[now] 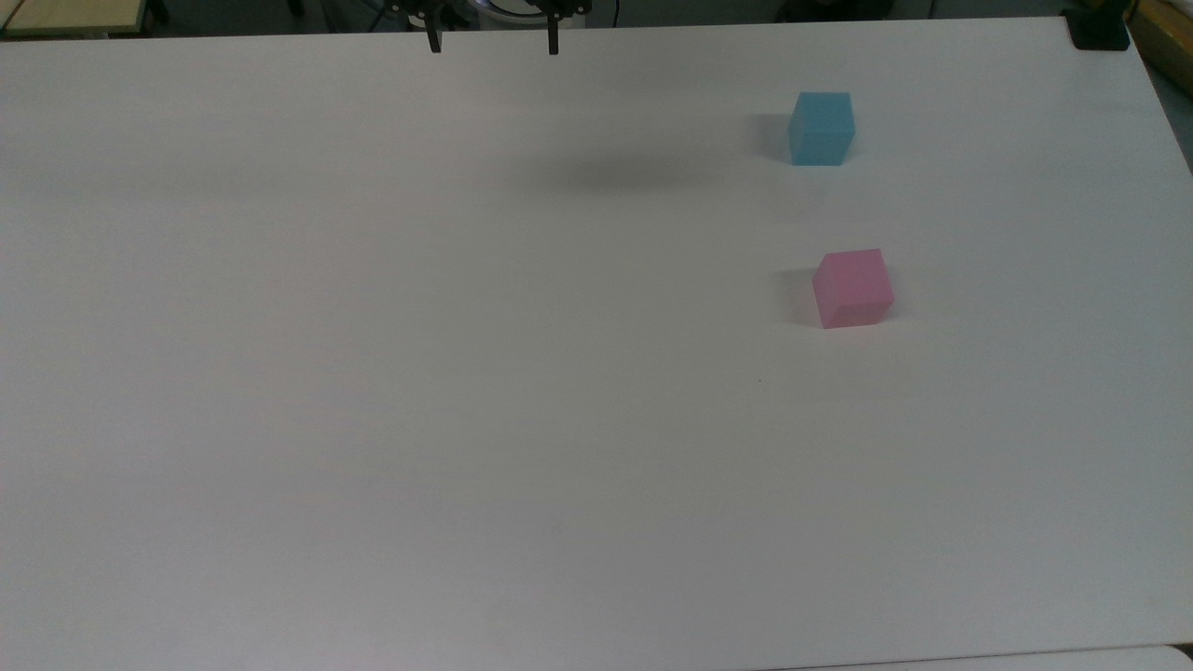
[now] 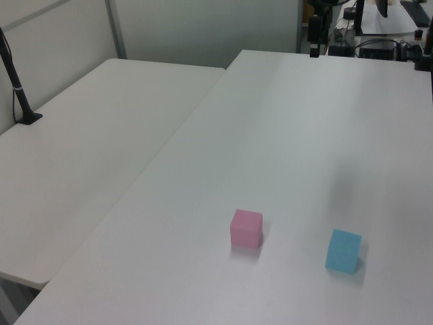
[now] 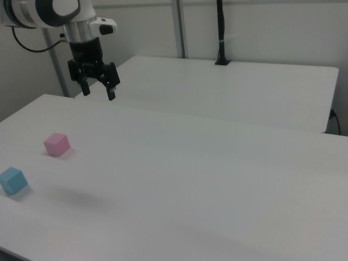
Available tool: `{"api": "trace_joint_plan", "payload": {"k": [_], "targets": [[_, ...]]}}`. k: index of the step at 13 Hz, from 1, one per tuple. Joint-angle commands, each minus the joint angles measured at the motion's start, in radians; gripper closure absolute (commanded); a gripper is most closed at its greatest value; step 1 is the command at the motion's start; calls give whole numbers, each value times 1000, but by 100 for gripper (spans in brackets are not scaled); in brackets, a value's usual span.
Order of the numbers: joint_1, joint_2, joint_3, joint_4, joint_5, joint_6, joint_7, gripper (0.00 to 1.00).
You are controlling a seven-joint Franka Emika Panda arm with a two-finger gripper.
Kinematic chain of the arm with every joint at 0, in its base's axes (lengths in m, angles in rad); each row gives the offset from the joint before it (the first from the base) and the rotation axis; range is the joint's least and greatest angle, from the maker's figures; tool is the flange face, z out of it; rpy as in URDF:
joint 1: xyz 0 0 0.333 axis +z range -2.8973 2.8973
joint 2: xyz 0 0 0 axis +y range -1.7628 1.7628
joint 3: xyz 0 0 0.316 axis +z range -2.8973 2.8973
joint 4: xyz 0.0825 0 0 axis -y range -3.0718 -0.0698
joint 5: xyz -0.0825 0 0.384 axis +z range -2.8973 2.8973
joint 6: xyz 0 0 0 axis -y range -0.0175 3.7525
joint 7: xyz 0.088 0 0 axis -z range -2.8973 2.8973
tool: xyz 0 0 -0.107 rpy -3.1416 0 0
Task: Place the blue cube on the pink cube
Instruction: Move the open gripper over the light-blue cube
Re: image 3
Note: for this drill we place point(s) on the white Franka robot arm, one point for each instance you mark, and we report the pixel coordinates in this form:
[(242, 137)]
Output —
[(27, 11)]

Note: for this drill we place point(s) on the grey partition post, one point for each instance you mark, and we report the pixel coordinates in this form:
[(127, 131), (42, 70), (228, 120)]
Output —
[(181, 27), (57, 68)]

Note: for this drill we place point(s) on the blue cube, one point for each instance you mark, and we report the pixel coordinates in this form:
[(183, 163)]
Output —
[(12, 180)]

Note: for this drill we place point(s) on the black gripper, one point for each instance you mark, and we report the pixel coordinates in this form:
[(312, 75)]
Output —
[(85, 51)]

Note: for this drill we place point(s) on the white side table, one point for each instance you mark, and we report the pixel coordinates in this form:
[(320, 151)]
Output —
[(217, 87)]

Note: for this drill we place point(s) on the pink cube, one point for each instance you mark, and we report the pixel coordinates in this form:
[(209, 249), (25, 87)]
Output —
[(55, 145)]

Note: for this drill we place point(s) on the black camera pole with base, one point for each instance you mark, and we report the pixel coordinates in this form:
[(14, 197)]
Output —
[(222, 27)]

